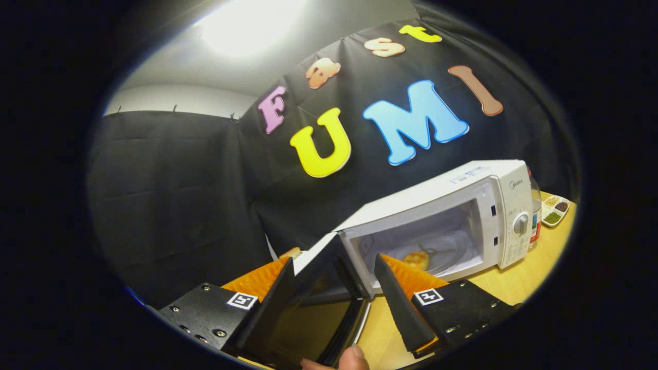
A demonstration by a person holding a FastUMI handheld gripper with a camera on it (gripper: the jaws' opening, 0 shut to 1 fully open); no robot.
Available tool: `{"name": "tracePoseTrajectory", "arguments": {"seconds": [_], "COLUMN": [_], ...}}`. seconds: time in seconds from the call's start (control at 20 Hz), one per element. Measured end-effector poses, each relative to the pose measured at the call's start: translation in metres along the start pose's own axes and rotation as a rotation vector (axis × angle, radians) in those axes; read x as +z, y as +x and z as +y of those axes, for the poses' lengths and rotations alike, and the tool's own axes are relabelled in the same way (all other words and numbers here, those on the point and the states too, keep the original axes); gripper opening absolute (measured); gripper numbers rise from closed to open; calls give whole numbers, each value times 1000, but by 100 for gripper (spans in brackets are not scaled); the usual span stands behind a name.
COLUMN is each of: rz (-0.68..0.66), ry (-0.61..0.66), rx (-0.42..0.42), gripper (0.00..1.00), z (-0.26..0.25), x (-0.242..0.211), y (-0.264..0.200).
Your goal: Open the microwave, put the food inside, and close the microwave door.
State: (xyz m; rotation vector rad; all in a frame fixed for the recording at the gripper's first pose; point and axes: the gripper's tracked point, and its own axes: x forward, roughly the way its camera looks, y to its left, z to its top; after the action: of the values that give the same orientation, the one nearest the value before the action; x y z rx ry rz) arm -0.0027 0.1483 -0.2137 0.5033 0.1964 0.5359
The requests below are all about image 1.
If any white microwave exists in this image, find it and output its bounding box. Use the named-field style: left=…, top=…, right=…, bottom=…
left=267, top=159, right=534, bottom=368

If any white divided seasoning dish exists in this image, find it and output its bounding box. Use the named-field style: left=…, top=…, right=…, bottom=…
left=541, top=195, right=571, bottom=228

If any golden bread piece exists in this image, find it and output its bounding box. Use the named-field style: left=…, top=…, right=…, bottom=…
left=403, top=250, right=430, bottom=271

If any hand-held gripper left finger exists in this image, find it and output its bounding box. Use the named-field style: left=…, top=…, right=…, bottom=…
left=157, top=257, right=297, bottom=358

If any clear bottle with red label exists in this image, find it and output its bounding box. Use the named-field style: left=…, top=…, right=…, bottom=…
left=527, top=172, right=543, bottom=252

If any bright ceiling light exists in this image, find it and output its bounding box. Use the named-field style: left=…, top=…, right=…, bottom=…
left=195, top=0, right=310, bottom=58

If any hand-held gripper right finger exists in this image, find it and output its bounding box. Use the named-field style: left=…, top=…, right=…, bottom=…
left=374, top=253, right=521, bottom=360

